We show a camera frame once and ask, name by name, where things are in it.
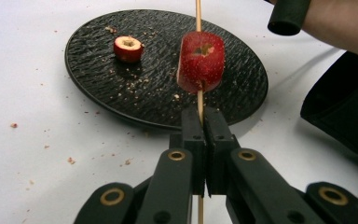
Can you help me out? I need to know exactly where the black textured plate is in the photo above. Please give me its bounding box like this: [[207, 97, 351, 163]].
[[64, 8, 269, 131]]

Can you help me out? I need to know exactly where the red hawthorn fruit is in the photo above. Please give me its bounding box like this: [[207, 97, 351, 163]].
[[113, 35, 145, 64], [176, 31, 226, 95]]

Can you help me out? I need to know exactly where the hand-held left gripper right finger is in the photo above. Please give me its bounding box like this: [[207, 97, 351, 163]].
[[203, 106, 241, 198]]

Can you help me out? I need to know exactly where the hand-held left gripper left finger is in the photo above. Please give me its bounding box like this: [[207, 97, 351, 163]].
[[169, 106, 207, 198]]

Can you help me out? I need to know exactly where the thin wooden skewer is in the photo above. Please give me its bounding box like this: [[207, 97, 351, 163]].
[[195, 0, 206, 224]]

